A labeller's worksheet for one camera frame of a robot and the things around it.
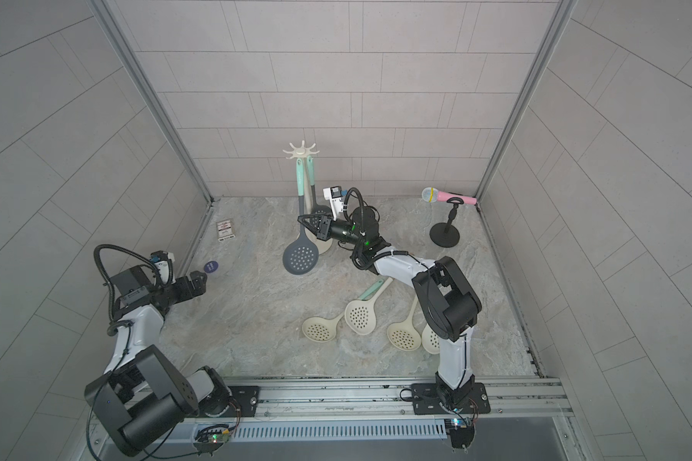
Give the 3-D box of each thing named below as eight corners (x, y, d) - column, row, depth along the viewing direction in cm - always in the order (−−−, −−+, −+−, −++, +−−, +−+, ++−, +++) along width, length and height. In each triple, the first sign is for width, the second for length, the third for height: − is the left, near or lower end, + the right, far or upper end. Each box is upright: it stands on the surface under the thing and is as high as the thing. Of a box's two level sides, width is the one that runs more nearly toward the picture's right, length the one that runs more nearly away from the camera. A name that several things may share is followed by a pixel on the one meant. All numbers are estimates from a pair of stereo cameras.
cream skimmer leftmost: (302, 344, 82) (300, 340, 79) (305, 316, 87) (303, 312, 85) (342, 344, 82) (341, 340, 79) (343, 316, 87) (342, 312, 85)
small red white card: (220, 242, 105) (217, 237, 103) (218, 226, 110) (216, 222, 108) (235, 237, 106) (232, 233, 104) (233, 222, 111) (231, 218, 109)
